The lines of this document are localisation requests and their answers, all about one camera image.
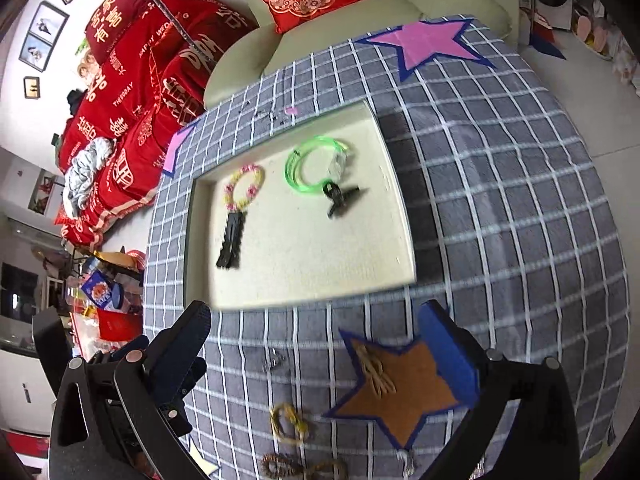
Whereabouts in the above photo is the green translucent bangle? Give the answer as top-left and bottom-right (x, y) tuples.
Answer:
(284, 136), (350, 194)

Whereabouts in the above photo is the beige hair clip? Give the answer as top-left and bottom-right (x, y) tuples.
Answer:
(356, 344), (397, 399)

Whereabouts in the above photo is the brown braided hair tie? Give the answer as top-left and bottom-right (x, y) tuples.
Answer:
(259, 452), (350, 480)

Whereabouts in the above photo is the pink yellow bead bracelet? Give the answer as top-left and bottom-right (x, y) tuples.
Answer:
(222, 162), (266, 213)

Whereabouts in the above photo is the green recliner armchair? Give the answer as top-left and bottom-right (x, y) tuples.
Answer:
(204, 0), (518, 110)

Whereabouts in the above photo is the black rectangular hair clip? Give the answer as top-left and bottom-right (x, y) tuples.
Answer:
(216, 210), (245, 269)

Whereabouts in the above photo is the orange star sticker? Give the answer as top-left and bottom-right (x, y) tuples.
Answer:
(323, 330), (461, 450)

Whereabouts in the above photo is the yellow flower hair tie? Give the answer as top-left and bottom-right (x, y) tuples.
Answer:
(268, 403), (313, 447)

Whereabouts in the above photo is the blue snack box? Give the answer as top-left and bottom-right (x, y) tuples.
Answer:
(80, 270), (125, 311)

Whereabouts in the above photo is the small silver earring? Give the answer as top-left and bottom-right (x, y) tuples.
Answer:
(264, 347), (286, 373)

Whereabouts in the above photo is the grey white crumpled cloth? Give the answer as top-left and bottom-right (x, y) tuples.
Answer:
(63, 138), (114, 219)

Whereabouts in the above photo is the cream jewelry tray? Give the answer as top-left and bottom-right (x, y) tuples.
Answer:
(183, 101), (416, 310)

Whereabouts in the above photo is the black claw hair clip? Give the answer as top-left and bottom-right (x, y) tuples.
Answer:
(322, 181), (361, 219)

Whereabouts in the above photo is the red bedspread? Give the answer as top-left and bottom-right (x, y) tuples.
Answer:
(55, 0), (256, 249)

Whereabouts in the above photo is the framed wall photo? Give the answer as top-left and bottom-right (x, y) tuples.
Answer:
(20, 1), (68, 73)

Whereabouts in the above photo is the red bed pillow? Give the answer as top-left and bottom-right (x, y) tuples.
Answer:
(85, 0), (163, 65)

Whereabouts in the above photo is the pink star sticker far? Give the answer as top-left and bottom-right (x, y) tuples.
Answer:
(357, 18), (495, 82)

